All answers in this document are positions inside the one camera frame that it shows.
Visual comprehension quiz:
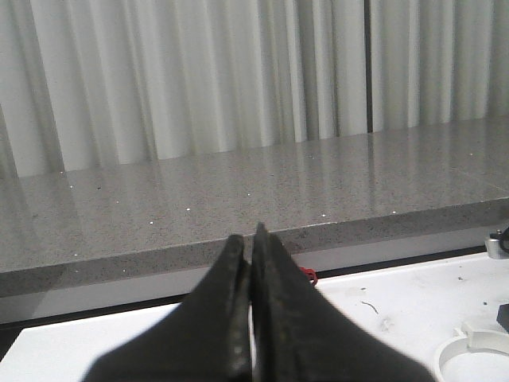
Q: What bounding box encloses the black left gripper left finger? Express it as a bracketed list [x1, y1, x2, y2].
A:
[84, 235, 252, 381]

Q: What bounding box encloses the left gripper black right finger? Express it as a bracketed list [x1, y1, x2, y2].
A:
[251, 224, 433, 381]

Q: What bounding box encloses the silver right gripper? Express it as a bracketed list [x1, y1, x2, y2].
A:
[484, 228, 509, 331]

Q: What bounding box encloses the brass valve with red handwheel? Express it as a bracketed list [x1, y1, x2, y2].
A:
[299, 267, 318, 286]

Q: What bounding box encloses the white half-ring pipe clamp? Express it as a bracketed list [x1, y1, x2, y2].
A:
[432, 322, 508, 381]

